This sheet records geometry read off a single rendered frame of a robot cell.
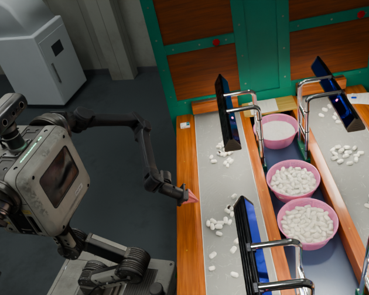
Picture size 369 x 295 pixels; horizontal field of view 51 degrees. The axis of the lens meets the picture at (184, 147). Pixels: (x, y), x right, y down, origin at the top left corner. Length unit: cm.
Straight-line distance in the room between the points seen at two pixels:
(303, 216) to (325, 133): 64
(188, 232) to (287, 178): 61
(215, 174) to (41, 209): 103
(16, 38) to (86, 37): 93
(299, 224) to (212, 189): 48
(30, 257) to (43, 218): 175
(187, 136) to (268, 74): 65
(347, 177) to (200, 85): 105
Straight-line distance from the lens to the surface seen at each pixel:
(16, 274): 321
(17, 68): 481
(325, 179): 206
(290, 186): 205
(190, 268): 177
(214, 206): 200
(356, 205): 199
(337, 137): 235
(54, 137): 154
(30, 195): 145
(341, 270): 185
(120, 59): 483
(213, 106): 253
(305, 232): 188
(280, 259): 176
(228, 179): 212
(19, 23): 449
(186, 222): 193
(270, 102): 259
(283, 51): 248
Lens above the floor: 223
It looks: 39 degrees down
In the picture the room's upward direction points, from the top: 14 degrees counter-clockwise
